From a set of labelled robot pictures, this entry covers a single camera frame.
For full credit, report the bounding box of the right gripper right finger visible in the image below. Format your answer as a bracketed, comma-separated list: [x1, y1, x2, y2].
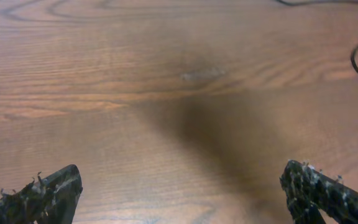
[280, 160, 358, 224]

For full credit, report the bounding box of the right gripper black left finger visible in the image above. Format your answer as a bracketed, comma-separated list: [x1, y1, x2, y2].
[0, 164, 83, 224]

